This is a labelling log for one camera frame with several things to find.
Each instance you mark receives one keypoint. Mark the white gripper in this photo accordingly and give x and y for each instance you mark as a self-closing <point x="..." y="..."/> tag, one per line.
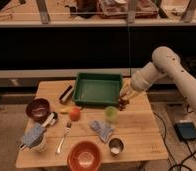
<point x="139" y="82"/>

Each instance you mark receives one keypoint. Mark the dark red grapes bunch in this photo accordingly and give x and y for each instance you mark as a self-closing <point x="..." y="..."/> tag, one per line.
<point x="122" y="103"/>

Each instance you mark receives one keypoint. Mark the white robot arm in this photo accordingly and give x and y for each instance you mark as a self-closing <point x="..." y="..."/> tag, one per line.
<point x="165" y="62"/>

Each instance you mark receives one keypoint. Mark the green plastic cup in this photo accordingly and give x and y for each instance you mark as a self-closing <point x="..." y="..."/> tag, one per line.
<point x="111" y="113"/>

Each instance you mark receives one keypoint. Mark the small metal cup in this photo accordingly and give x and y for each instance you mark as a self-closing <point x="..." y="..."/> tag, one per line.
<point x="116" y="146"/>

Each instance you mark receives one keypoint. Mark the green plastic tray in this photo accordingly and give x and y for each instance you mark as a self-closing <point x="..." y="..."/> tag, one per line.
<point x="97" y="89"/>

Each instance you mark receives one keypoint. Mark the blue grey cloth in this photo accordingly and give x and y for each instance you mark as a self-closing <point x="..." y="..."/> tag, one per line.
<point x="102" y="129"/>

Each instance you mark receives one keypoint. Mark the orange fruit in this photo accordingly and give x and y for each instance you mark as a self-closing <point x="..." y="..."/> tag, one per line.
<point x="74" y="114"/>

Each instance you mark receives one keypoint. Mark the black brush block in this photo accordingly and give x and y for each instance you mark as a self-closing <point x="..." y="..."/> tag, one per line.
<point x="66" y="94"/>

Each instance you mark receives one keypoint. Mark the yellow banana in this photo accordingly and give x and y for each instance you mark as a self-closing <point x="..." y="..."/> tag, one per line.
<point x="65" y="110"/>

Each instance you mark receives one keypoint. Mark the silver fork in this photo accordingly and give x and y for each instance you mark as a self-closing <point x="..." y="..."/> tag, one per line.
<point x="66" y="131"/>

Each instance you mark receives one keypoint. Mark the black foot pedal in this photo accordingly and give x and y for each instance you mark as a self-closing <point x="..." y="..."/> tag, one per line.
<point x="185" y="131"/>

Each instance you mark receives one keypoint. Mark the orange plastic bowl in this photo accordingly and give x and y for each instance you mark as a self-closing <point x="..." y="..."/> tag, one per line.
<point x="84" y="156"/>

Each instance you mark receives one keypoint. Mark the wooden table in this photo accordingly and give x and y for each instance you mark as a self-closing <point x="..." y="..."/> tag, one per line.
<point x="136" y="127"/>

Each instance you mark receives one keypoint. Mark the black white scoop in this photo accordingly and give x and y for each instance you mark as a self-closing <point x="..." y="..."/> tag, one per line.
<point x="51" y="120"/>

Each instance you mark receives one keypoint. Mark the dark red bowl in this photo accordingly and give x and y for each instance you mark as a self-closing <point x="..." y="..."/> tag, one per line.
<point x="38" y="110"/>

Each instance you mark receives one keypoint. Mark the white mug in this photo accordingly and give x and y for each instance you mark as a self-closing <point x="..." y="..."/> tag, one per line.
<point x="40" y="147"/>

